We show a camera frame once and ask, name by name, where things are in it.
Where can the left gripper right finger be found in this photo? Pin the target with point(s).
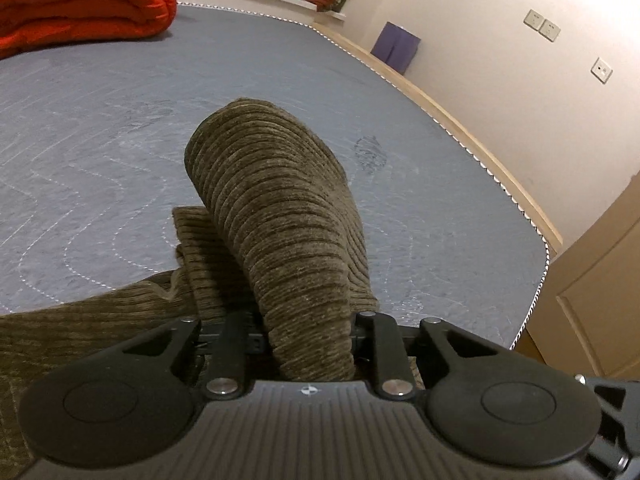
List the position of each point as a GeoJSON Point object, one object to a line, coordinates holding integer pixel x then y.
{"type": "Point", "coordinates": [488, 403]}

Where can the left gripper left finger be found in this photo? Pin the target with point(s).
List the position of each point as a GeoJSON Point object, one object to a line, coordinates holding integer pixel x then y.
{"type": "Point", "coordinates": [133, 400]}

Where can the olive green corduroy pants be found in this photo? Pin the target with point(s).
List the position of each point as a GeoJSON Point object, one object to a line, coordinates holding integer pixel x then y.
{"type": "Point", "coordinates": [277, 231]}

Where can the grey quilted mattress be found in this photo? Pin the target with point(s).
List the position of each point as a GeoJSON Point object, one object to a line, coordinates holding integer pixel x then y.
{"type": "Point", "coordinates": [92, 142]}

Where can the purple box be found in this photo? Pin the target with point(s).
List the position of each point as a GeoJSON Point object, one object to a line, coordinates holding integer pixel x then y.
{"type": "Point", "coordinates": [396, 47]}

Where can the red folded quilt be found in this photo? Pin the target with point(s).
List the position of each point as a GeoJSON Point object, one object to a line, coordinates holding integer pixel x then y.
{"type": "Point", "coordinates": [28, 25]}

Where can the white wall socket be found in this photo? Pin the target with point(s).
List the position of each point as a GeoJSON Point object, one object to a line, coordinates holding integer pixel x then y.
{"type": "Point", "coordinates": [601, 70]}

